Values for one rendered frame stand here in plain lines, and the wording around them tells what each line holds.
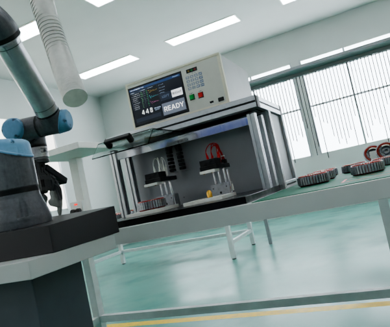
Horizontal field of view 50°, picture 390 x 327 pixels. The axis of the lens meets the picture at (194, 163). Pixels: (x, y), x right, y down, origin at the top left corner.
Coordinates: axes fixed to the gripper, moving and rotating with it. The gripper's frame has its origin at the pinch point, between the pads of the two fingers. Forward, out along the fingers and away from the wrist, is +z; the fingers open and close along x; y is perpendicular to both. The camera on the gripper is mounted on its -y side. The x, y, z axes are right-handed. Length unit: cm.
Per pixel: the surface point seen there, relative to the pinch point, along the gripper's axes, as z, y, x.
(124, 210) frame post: 4.4, -30.5, 9.5
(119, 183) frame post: -6.9, -30.5, 9.9
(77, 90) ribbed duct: -76, -99, -53
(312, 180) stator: 7, -30, 87
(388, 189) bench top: 12, 4, 110
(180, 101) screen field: -34, -35, 43
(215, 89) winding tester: -34, -35, 58
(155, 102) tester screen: -36, -35, 32
